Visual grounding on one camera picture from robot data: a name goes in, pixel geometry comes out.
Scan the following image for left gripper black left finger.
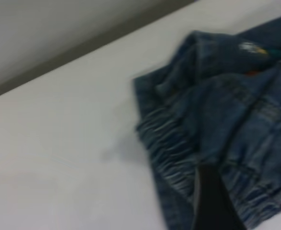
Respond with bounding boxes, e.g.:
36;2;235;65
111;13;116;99
190;165;247;230

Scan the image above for blue denim shorts with basketball print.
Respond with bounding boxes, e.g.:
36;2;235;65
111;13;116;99
132;12;281;230

